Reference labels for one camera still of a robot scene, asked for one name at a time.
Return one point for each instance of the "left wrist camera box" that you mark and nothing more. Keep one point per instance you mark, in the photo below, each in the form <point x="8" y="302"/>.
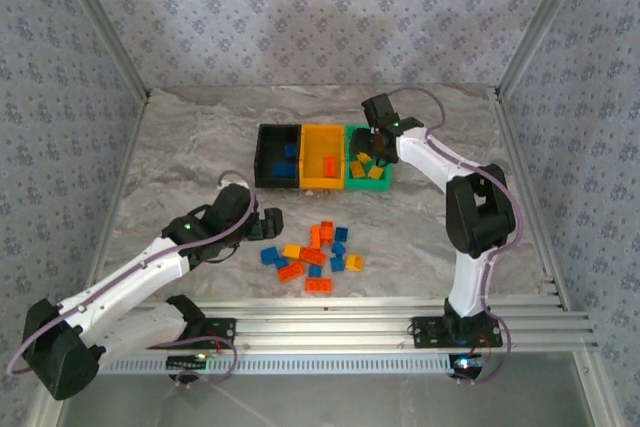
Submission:
<point x="232" y="207"/>

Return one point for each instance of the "long orange lego brick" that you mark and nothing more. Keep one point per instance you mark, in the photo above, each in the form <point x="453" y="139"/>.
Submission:
<point x="313" y="256"/>
<point x="329" y="167"/>
<point x="319" y="285"/>
<point x="291" y="272"/>

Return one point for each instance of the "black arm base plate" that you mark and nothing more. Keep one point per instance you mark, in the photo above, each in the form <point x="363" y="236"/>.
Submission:
<point x="222" y="329"/>
<point x="427" y="332"/>

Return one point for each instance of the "aluminium frame post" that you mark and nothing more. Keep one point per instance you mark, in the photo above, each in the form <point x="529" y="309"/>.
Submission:
<point x="104" y="22"/>
<point x="541" y="22"/>

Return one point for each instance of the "wide aluminium mounting rail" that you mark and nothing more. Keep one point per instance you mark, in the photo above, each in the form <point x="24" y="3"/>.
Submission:
<point x="325" y="332"/>

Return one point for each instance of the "long blue lego brick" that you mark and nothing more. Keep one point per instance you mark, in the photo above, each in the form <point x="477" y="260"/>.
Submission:
<point x="283" y="170"/>

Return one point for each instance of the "yellow lego brick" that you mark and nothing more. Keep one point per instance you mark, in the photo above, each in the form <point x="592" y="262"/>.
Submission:
<point x="354" y="262"/>
<point x="363" y="157"/>
<point x="357" y="168"/>
<point x="291" y="251"/>
<point x="375" y="173"/>

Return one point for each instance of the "black controller board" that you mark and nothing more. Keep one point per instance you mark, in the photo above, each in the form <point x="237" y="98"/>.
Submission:
<point x="462" y="363"/>
<point x="182" y="361"/>

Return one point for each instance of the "yellow plastic bin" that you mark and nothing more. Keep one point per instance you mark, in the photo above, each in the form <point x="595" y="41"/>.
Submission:
<point x="315" y="147"/>

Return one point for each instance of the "aluminium table side rail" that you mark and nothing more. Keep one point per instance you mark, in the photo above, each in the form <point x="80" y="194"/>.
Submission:
<point x="517" y="147"/>
<point x="132" y="147"/>

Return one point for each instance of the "aluminium table edge rail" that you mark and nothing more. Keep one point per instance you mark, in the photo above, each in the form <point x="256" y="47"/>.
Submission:
<point x="325" y="303"/>

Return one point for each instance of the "black plastic bin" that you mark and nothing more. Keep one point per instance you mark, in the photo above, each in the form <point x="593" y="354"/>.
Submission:
<point x="267" y="147"/>

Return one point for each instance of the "green plastic bin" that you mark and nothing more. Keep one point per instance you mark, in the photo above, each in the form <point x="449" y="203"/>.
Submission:
<point x="365" y="185"/>

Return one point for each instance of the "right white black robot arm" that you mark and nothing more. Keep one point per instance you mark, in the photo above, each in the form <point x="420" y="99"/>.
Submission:
<point x="465" y="287"/>

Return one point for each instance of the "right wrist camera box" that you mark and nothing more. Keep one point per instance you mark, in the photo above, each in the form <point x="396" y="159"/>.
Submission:
<point x="378" y="109"/>

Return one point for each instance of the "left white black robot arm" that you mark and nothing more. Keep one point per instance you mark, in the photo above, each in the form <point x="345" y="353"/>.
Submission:
<point x="125" y="277"/>

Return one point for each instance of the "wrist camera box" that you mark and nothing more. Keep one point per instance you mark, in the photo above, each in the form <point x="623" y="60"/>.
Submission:
<point x="232" y="207"/>
<point x="378" y="109"/>

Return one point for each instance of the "aluminium frame leg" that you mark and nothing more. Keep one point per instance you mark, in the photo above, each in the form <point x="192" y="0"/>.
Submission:
<point x="47" y="413"/>
<point x="595" y="387"/>

